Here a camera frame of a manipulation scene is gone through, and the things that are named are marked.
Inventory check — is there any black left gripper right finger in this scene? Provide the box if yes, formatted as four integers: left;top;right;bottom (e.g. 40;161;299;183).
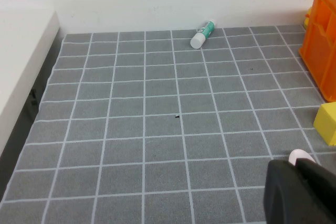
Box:
295;158;336;224

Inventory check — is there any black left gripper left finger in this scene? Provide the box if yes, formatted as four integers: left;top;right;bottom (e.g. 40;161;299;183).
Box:
263;158;316;224

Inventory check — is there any mint green plastic spoon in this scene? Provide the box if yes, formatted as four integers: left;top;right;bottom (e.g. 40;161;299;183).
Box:
288;148;317;167

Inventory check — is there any orange plastic crate cutlery holder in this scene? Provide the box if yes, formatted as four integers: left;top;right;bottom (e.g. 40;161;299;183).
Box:
298;0;336;103

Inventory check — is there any yellow foam cube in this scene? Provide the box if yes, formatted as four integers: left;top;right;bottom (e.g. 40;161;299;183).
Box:
313;102;336;146

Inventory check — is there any grey white-grid table mat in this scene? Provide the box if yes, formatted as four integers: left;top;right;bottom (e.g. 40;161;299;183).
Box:
0;24;336;224

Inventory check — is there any yellow round plastic object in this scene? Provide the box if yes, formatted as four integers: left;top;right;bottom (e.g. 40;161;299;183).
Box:
303;6;313;29

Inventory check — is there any white green glue stick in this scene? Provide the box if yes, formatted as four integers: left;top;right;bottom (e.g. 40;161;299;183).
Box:
190;18;216;49

